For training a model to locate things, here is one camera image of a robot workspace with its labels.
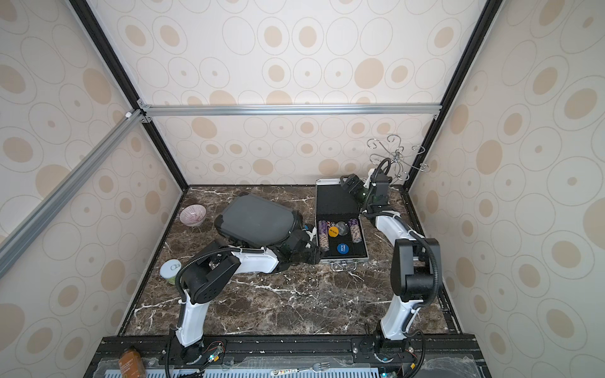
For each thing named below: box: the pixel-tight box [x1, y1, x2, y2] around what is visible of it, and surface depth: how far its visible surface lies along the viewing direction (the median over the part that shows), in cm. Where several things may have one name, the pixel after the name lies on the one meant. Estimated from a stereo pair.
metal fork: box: [270, 362, 331, 376], surface depth 71 cm
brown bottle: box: [119, 349, 147, 378], surface depth 70 cm
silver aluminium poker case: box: [314, 177, 370, 271], surface depth 99 cm
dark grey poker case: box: [214, 193, 299, 247], surface depth 99 cm
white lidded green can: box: [159, 259, 182, 285], surface depth 87 cm
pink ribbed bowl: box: [179, 203, 207, 227], surface depth 107 cm
